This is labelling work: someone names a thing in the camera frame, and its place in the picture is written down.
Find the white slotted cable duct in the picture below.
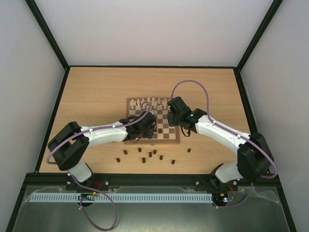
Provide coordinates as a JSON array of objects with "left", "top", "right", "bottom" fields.
[{"left": 29, "top": 193, "right": 213, "bottom": 203}]

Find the wooden chess board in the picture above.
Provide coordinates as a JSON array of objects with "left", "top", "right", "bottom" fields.
[{"left": 125, "top": 97, "right": 180, "bottom": 145}]

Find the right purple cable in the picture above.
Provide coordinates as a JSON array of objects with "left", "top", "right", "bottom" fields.
[{"left": 171, "top": 79, "right": 278, "bottom": 210}]

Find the black aluminium frame rail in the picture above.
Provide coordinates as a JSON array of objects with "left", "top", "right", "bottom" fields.
[{"left": 24, "top": 173, "right": 281, "bottom": 191}]

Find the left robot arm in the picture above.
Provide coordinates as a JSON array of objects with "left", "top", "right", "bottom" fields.
[{"left": 46, "top": 111, "right": 156, "bottom": 183}]

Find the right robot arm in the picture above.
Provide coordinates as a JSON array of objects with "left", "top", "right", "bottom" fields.
[{"left": 167, "top": 97, "right": 274, "bottom": 189}]

